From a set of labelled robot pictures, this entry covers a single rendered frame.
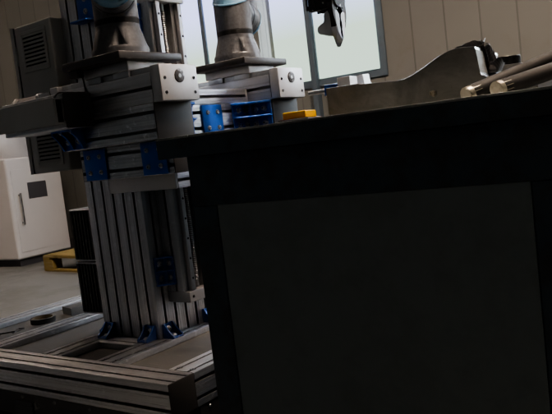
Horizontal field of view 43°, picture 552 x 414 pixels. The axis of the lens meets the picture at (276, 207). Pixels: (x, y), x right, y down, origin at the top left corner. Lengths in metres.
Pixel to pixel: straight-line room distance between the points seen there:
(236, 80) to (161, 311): 0.74
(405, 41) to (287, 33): 0.90
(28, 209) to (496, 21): 4.05
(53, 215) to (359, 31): 3.22
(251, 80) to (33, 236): 4.44
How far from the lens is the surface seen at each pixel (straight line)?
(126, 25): 1.92
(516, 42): 4.46
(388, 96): 1.74
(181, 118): 1.85
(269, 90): 2.17
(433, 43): 4.64
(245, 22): 2.30
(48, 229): 6.53
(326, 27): 1.88
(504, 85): 1.27
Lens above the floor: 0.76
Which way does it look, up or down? 5 degrees down
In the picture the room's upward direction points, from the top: 7 degrees counter-clockwise
